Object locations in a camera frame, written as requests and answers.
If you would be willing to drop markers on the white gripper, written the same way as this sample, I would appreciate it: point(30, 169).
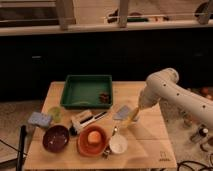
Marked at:
point(134, 114)

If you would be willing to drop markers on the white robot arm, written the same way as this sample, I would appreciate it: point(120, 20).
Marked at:
point(163, 85)

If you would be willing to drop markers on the brown item in tray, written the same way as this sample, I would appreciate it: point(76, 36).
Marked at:
point(104, 97)

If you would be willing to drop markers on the green plastic tray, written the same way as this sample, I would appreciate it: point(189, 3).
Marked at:
point(82, 91)

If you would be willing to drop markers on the grey triangular cloth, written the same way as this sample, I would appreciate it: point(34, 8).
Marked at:
point(122, 113)

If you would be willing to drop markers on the metal spoon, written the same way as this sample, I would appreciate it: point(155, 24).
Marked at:
point(114, 130)

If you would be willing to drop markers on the white cup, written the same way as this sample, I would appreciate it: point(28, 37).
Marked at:
point(118, 144)

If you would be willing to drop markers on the orange fruit in bowl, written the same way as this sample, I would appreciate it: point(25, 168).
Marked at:
point(94, 137)

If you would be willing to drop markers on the orange bowl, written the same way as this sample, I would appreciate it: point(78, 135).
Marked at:
point(92, 150)

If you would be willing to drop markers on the white knife block box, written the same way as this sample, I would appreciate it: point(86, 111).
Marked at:
point(78, 120)

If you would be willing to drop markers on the green small cup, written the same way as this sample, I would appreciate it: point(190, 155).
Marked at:
point(55, 113)

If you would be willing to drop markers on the dark purple bowl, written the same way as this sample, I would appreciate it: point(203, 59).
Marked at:
point(56, 138)

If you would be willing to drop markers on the blue sponge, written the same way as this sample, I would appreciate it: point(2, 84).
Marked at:
point(40, 119)

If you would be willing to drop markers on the black stand pole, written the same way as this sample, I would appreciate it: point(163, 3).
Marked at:
point(21, 146)

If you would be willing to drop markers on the wooden railing shelf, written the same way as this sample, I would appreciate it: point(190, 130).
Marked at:
point(81, 16)

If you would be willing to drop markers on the black handled knife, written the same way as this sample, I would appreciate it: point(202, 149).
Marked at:
point(94, 118)

